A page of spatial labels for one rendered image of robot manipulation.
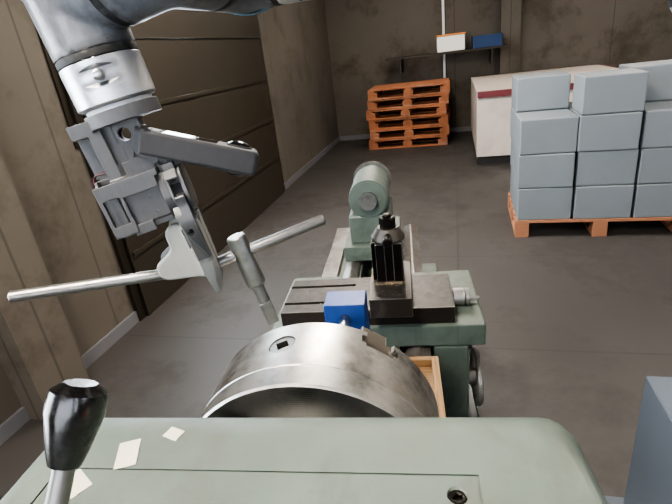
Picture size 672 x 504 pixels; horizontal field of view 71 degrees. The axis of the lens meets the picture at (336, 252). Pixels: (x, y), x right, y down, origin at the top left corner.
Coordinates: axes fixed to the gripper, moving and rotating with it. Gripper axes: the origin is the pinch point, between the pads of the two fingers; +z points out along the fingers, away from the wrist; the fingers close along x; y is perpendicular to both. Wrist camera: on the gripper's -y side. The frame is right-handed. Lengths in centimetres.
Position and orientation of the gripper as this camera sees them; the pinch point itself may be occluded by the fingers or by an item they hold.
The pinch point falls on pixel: (220, 277)
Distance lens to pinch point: 54.6
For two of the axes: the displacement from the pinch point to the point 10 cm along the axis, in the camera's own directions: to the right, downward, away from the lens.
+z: 3.0, 8.9, 3.5
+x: 2.4, 2.9, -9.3
